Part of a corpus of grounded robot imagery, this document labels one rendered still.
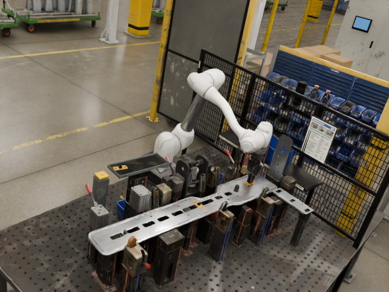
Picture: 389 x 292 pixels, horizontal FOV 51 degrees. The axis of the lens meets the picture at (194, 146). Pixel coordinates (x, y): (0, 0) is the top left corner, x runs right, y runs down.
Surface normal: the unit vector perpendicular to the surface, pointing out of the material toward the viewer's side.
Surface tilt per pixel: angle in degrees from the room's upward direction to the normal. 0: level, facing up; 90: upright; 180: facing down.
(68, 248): 0
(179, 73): 89
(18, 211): 0
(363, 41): 90
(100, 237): 0
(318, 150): 90
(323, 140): 90
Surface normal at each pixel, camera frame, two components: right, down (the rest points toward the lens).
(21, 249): 0.18, -0.87
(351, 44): -0.63, 0.25
